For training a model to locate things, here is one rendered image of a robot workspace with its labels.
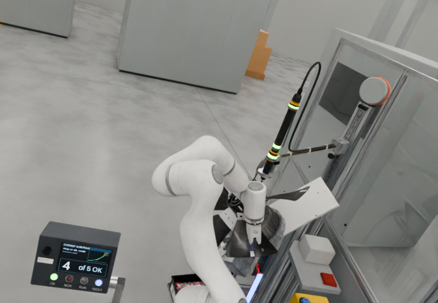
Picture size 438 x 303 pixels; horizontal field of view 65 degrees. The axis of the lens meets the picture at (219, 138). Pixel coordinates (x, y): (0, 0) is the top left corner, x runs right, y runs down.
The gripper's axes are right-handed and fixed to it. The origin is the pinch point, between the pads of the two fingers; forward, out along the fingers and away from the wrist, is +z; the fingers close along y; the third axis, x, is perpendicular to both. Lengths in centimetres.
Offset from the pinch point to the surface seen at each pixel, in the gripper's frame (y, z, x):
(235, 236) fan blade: 8.4, 2.1, 6.0
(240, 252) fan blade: -0.6, 2.7, 4.9
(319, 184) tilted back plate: 44, 1, -46
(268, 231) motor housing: 22.9, 13.9, -13.4
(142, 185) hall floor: 200, 104, 79
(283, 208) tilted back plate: 40.3, 13.7, -25.7
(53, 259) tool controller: -19, -19, 73
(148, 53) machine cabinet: 564, 51, 101
